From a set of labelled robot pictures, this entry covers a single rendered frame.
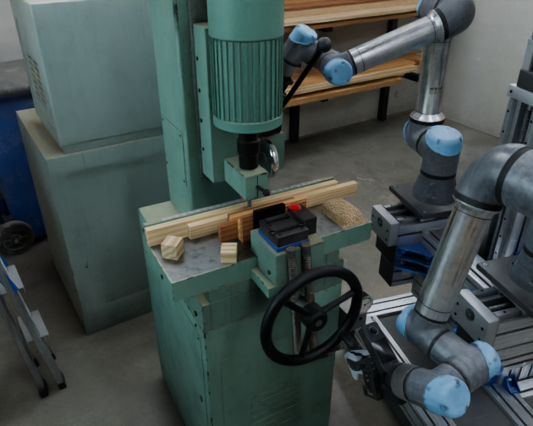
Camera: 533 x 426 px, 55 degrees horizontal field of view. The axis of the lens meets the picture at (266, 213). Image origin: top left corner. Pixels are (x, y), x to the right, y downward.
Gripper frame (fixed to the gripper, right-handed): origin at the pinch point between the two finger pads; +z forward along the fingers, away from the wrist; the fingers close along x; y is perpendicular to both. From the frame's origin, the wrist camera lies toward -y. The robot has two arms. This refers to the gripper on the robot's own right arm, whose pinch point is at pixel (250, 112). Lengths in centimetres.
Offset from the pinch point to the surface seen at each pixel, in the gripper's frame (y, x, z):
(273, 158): 28.7, -17.2, -9.0
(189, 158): 16.2, -35.1, 2.1
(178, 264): 46, -53, 8
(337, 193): 44.3, -0.4, -7.7
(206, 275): 52, -50, 4
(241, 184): 35.5, -34.1, -7.9
